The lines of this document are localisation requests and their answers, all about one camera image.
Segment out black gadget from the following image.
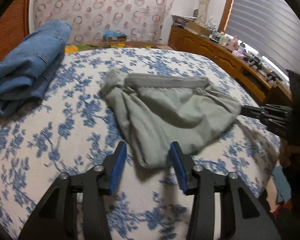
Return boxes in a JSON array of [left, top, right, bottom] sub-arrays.
[[247, 54, 263, 71], [266, 71, 282, 83]]

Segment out beige window curtain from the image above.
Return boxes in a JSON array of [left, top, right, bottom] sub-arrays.
[[197, 0, 215, 26]]

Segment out open flat cardboard box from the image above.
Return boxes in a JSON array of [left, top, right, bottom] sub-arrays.
[[187, 21, 213, 36]]

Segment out wooden louvered wardrobe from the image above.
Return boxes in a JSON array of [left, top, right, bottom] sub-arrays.
[[0, 0, 33, 65]]

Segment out colourful flower blanket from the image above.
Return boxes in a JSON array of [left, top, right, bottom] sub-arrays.
[[64, 42, 167, 54]]

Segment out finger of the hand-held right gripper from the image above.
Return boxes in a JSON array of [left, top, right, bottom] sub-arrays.
[[259, 116, 292, 137], [241, 105, 292, 117]]

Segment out folded blue jeans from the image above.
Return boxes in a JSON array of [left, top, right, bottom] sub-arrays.
[[0, 19, 72, 119]]

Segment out grey striped window blind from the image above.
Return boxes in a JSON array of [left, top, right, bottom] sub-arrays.
[[224, 0, 300, 78]]

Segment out blue floral bed sheet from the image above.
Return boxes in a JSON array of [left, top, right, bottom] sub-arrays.
[[0, 47, 282, 240]]

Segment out group of bottles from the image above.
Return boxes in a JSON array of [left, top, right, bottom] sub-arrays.
[[209, 28, 231, 47]]

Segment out stack of papers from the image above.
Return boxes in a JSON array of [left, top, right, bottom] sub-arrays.
[[171, 14, 198, 27]]

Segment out pink bottle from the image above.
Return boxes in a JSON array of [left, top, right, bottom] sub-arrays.
[[228, 36, 240, 51]]

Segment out grey pants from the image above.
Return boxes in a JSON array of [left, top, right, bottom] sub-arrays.
[[100, 69, 242, 169]]

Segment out teal cloth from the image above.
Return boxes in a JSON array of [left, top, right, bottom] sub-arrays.
[[272, 166, 292, 203]]

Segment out person's right hand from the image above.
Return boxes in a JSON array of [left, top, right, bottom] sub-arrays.
[[279, 141, 296, 167]]

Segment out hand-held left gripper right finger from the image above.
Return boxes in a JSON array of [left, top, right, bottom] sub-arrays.
[[169, 141, 282, 240]]

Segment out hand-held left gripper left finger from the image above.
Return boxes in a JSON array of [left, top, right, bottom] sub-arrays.
[[18, 141, 127, 240]]

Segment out wooden cabinet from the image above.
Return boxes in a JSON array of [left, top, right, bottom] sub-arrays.
[[168, 26, 293, 106]]

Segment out circle patterned curtain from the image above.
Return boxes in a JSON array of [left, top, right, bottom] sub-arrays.
[[31, 0, 177, 45]]

